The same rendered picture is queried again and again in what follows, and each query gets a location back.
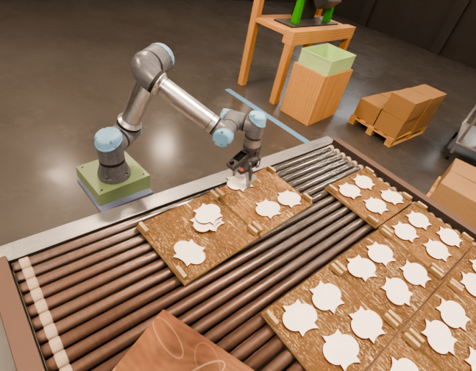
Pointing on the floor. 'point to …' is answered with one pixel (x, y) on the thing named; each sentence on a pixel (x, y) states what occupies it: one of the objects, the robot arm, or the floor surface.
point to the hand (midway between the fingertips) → (239, 182)
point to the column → (117, 199)
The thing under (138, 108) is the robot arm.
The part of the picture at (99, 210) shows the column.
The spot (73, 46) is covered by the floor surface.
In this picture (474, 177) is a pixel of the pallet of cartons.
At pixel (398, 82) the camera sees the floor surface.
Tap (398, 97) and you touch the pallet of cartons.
